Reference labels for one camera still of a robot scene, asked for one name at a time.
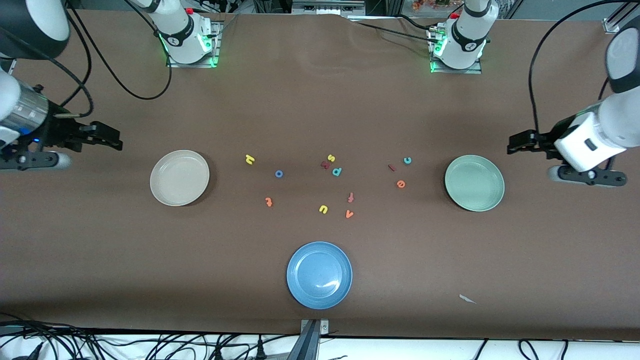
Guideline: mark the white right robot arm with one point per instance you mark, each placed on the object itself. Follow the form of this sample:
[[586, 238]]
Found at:
[[180, 30]]

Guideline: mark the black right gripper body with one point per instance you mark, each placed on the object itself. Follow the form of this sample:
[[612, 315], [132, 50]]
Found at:
[[61, 135]]

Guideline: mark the beige brown plate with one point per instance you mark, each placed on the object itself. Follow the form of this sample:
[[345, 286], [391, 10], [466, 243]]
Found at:
[[180, 180]]

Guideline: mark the brown paper table cover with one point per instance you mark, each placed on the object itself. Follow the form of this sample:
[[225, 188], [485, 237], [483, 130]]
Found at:
[[320, 100]]

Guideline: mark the red-orange letter f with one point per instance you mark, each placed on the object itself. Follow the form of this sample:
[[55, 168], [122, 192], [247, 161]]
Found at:
[[350, 198]]

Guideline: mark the orange floral object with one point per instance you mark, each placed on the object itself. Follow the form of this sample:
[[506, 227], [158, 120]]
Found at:
[[430, 4]]

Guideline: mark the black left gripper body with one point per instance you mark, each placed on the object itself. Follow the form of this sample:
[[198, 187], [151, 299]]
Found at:
[[546, 140]]

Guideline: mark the aluminium frame profile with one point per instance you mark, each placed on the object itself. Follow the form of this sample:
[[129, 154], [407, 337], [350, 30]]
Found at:
[[612, 25]]

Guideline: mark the yellow letter h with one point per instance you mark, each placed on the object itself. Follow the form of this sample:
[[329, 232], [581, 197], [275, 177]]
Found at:
[[250, 159]]

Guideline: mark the yellow letter u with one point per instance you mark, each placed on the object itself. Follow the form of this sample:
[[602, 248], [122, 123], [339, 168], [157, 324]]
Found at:
[[321, 209]]

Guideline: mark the white paper scrap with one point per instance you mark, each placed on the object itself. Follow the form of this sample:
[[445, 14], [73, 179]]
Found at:
[[466, 298]]

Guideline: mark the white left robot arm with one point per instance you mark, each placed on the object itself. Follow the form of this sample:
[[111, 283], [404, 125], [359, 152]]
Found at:
[[600, 130]]

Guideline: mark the grey metal equipment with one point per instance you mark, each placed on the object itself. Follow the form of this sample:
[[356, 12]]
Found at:
[[327, 6]]

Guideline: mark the black power plug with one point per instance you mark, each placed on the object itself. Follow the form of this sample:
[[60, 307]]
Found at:
[[260, 347]]

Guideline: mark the dark red foam letter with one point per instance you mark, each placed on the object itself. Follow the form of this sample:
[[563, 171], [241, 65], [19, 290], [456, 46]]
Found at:
[[325, 165]]

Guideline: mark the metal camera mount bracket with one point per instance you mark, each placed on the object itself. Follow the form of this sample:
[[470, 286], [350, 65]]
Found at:
[[311, 340]]

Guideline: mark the teal letter p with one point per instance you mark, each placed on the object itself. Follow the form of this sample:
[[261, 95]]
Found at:
[[339, 170]]

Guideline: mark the blue plate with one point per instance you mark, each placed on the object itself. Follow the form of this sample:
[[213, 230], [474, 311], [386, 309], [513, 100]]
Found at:
[[320, 275]]

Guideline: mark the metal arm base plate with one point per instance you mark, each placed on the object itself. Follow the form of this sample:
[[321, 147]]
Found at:
[[200, 65], [475, 71]]

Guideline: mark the green plate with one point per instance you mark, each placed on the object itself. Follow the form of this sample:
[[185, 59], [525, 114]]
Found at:
[[475, 184]]

